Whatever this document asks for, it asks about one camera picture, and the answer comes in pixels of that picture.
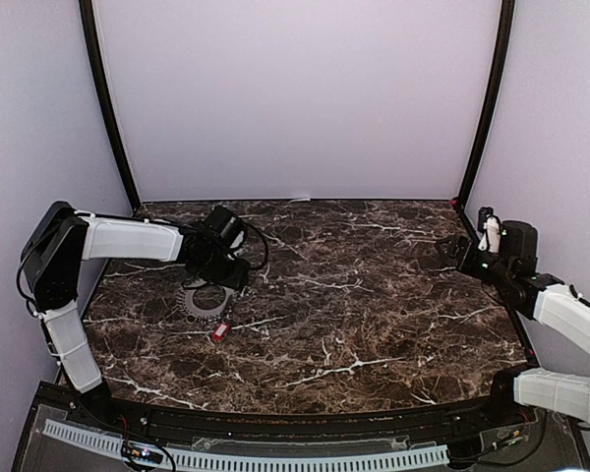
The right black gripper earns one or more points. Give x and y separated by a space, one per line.
458 242

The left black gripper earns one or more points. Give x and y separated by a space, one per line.
236 279

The grey crescent key organizer plate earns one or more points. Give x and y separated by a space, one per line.
206 303

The red key tag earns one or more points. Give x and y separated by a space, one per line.
220 332

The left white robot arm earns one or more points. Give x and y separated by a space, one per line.
50 265

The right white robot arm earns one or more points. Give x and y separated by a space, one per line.
505 257

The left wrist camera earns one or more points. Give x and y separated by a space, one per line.
224 224

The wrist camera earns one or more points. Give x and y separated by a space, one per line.
224 224
489 226

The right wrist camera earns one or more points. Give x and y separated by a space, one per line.
489 226

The black front rail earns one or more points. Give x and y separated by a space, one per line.
463 421

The grey slotted cable duct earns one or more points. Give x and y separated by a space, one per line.
226 455

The right black frame post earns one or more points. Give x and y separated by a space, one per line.
490 101

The black frame post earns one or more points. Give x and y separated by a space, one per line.
105 104
490 101

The left black frame post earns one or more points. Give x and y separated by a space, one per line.
105 104

